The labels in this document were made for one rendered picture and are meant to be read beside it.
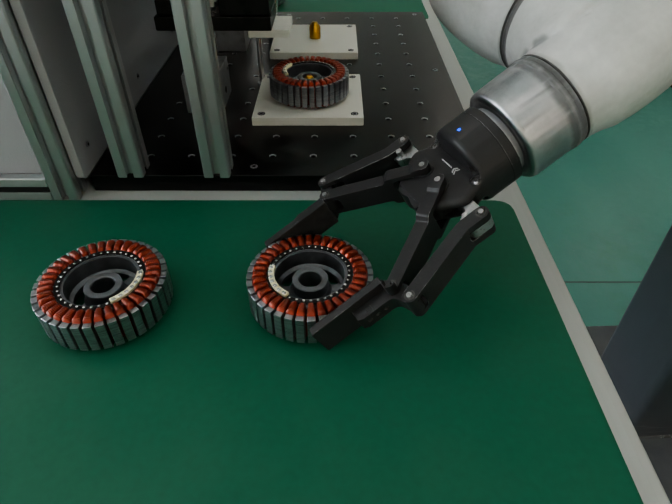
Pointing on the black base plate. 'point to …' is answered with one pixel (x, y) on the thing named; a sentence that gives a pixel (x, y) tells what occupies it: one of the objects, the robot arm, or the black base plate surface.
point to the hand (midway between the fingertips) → (310, 280)
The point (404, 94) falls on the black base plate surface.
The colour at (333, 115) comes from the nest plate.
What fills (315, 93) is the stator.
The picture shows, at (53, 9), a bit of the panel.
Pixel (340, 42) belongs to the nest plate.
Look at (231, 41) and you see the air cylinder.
